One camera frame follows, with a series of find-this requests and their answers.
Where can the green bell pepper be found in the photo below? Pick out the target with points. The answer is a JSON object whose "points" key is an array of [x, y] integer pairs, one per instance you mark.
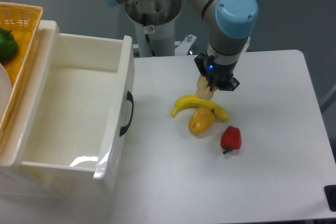
{"points": [[9, 46]]}

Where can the yellow woven basket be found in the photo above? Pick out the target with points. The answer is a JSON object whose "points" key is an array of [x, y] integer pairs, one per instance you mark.
{"points": [[23, 20]]}

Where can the white plate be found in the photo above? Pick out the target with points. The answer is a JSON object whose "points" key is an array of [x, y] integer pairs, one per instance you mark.
{"points": [[5, 89]]}

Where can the black table socket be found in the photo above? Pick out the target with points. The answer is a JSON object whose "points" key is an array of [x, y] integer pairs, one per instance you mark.
{"points": [[330, 193]]}

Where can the round beige bread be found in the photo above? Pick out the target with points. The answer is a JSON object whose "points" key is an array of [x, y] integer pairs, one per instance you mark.
{"points": [[203, 90]]}

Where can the black drawer handle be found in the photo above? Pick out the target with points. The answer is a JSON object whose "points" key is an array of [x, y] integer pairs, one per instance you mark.
{"points": [[128, 115]]}

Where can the red bell pepper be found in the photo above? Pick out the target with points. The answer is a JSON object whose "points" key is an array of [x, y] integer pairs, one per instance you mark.
{"points": [[231, 139]]}

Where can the yellow bell pepper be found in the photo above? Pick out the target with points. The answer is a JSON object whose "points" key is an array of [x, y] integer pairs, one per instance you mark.
{"points": [[201, 121]]}

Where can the white drawer cabinet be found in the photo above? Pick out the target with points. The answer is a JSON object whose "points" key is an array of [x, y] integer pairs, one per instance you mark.
{"points": [[25, 180]]}

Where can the yellow banana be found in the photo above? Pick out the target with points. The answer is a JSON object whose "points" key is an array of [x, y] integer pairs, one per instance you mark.
{"points": [[192, 101]]}

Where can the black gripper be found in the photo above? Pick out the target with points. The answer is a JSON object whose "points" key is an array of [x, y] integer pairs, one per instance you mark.
{"points": [[218, 75]]}

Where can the open upper white drawer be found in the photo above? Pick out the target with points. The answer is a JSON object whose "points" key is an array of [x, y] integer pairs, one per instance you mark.
{"points": [[82, 107]]}

